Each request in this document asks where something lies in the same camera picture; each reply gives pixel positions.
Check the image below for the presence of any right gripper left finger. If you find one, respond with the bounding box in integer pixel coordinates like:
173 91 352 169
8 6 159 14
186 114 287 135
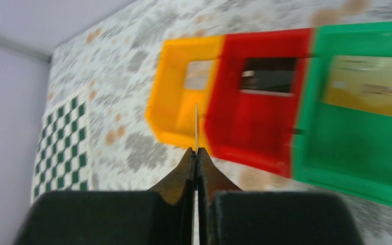
14 149 196 244

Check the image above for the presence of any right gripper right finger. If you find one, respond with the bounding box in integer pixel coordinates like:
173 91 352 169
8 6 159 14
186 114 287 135
195 148 363 244

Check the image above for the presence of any thin silver card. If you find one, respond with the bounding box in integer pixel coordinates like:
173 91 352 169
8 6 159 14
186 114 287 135
194 103 199 154

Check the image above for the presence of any silver card in yellow bin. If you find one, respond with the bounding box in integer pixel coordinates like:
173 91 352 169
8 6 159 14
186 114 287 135
184 60 214 90

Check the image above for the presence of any black card in red bin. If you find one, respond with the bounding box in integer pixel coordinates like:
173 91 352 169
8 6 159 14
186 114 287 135
240 57 297 96

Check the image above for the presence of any gold card in green bin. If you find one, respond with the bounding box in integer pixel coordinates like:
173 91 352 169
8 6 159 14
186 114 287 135
323 55 392 117

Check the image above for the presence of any red plastic bin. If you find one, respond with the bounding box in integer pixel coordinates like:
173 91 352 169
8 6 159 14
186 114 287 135
204 28 314 178

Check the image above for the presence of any yellow plastic bin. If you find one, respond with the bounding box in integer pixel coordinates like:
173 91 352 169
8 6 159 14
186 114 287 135
145 36 225 151

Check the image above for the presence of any green white chessboard mat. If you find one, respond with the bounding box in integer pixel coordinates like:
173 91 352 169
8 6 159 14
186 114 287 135
30 92 92 203

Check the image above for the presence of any green plastic bin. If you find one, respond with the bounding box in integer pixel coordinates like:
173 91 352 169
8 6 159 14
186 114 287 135
292 21 392 206

